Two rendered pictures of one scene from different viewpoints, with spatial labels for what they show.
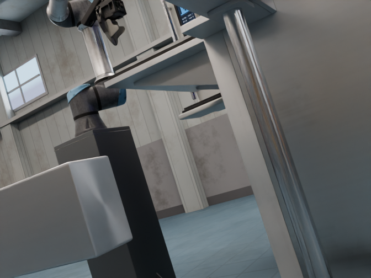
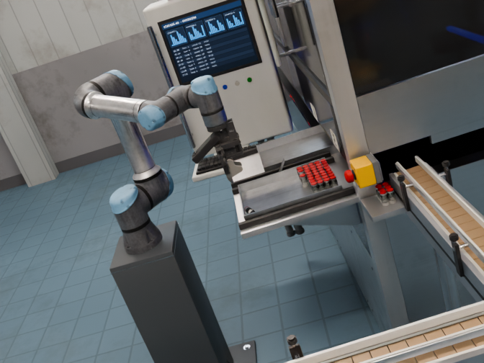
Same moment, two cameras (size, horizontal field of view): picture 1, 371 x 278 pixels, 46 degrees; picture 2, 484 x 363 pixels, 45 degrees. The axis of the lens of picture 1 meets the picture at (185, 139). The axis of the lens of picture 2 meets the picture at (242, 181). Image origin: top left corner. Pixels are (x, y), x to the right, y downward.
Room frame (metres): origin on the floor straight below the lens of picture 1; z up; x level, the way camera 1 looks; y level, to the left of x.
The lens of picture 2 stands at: (-0.06, 0.87, 1.79)
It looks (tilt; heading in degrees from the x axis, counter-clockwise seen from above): 24 degrees down; 335
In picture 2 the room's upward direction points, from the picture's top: 19 degrees counter-clockwise
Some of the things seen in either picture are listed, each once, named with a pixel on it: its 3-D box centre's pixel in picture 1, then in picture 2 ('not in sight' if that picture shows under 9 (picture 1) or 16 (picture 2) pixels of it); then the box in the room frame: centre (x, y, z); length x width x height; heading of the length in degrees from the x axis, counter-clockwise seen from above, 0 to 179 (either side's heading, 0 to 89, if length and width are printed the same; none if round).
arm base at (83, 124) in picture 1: (89, 125); (139, 232); (1.96, 0.40, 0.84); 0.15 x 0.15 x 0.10
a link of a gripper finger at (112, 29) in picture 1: (112, 31); (234, 171); (1.54, 0.13, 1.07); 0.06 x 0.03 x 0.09; 62
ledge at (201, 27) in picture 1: (212, 22); (387, 204); (1.18, -0.17, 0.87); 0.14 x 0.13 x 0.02; 62
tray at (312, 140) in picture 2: not in sight; (300, 147); (1.80, -0.31, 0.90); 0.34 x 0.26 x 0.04; 62
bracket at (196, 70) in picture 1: (180, 82); (308, 220); (1.46, -0.04, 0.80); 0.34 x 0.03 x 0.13; 62
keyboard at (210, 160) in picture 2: (219, 97); (237, 155); (2.22, -0.23, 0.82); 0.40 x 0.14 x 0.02; 55
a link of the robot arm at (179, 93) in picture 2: not in sight; (181, 99); (1.64, 0.17, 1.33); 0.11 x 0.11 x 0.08; 18
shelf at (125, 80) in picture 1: (207, 66); (293, 173); (1.68, -0.17, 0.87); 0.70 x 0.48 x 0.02; 152
